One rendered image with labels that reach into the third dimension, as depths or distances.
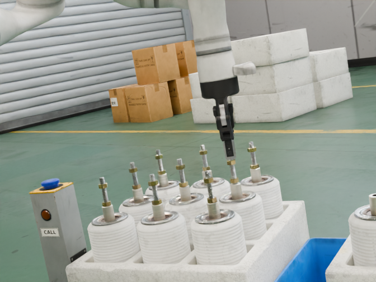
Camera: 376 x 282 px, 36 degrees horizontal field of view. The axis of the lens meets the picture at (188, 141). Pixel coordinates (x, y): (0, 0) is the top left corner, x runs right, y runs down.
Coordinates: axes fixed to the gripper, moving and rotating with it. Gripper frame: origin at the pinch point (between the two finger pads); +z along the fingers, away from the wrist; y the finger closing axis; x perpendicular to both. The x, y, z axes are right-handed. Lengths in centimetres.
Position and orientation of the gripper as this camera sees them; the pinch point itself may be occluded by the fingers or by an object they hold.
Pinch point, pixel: (229, 149)
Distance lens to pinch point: 115.7
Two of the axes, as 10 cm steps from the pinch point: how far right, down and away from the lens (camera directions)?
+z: 1.7, 9.7, 1.6
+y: -0.9, 1.8, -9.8
